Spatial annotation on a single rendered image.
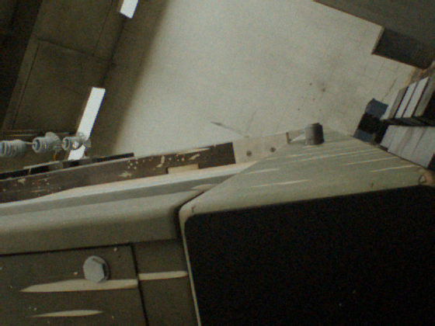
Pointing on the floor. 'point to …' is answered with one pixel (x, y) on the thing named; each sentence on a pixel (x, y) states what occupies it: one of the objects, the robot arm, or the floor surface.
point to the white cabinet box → (220, 133)
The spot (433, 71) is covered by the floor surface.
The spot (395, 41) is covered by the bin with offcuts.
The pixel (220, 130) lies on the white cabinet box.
